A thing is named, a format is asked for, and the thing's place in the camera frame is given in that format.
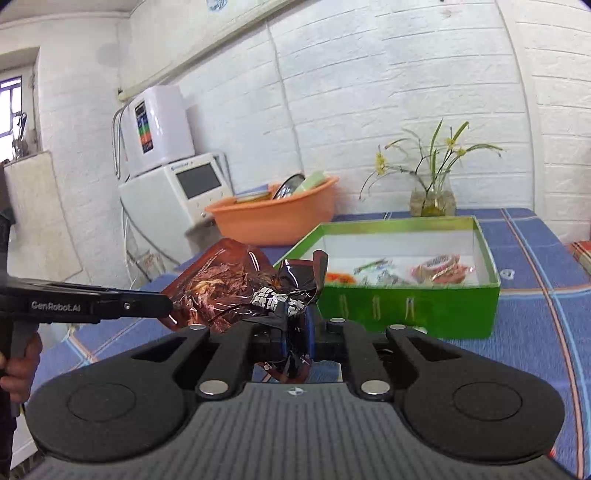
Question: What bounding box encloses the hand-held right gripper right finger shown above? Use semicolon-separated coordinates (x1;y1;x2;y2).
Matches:
305;306;463;401

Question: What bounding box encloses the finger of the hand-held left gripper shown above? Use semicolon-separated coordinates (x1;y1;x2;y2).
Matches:
99;287;175;321

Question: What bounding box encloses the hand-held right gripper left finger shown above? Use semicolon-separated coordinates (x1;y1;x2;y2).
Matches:
131;318;290;400

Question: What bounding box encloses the red brown snack packet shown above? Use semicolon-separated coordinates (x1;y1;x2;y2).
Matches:
161;237;329;384

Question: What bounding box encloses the green cardboard box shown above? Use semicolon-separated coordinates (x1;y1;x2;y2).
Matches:
272;215;502;340

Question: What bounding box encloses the person's left hand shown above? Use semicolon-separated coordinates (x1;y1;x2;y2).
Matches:
0;330;43;394

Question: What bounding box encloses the white appliance with screen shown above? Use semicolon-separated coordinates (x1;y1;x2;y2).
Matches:
117;152;234;283

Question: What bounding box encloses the orange plastic basin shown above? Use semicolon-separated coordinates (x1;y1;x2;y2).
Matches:
204;175;341;247

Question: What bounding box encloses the metal pot lid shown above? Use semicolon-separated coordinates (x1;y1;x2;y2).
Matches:
271;173;306;200

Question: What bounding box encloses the pale green plate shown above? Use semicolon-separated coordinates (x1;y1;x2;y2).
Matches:
293;171;330;195

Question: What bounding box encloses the white water purifier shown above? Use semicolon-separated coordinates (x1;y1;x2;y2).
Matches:
119;85;196;179

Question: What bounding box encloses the glass vase with yellow flowers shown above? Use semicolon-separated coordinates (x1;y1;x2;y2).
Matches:
359;119;504;217

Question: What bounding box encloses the window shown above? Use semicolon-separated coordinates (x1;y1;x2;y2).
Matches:
0;76;24;156

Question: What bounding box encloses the blue checked tablecloth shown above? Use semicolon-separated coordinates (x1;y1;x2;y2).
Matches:
28;208;591;479

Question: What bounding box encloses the orange plaid cloth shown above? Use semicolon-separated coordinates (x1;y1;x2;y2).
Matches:
567;240;591;276

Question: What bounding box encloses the metal purifier hose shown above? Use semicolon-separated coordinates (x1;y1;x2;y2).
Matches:
112;102;130;181

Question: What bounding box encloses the white wall pipe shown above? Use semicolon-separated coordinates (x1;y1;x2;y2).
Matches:
117;0;296;101

